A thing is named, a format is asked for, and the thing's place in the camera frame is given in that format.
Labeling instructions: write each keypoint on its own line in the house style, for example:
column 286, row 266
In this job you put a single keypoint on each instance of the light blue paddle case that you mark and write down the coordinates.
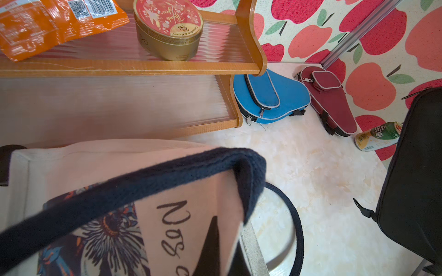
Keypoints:
column 270, row 97

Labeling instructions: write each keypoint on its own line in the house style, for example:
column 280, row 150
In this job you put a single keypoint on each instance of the maroon paddle case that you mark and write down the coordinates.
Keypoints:
column 328, row 99

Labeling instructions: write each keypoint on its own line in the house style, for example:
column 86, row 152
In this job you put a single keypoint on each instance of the white canvas tote bag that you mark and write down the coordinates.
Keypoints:
column 136, row 208

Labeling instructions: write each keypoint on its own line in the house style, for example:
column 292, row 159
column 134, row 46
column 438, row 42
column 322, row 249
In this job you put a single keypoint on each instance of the black paddle case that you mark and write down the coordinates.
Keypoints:
column 409, row 209

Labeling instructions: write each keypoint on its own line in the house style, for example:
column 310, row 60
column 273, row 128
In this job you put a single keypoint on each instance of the orange snack bag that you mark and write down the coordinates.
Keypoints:
column 29, row 28

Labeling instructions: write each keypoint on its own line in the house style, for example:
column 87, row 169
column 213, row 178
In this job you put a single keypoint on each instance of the round gold red tin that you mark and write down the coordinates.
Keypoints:
column 168, row 29

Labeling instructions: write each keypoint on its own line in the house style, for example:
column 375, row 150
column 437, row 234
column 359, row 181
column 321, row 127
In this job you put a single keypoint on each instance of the wooden two-tier shelf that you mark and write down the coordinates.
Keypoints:
column 107, row 86

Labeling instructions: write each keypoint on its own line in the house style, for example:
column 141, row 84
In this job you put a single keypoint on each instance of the small green labelled bottle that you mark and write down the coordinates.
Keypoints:
column 379, row 137

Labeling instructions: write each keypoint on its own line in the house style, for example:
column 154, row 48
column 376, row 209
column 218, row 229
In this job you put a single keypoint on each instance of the glass jar black lid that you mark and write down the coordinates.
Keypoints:
column 5, row 157

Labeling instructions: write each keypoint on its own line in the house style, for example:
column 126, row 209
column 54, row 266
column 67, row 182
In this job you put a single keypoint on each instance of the right aluminium frame post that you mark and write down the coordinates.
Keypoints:
column 385, row 8

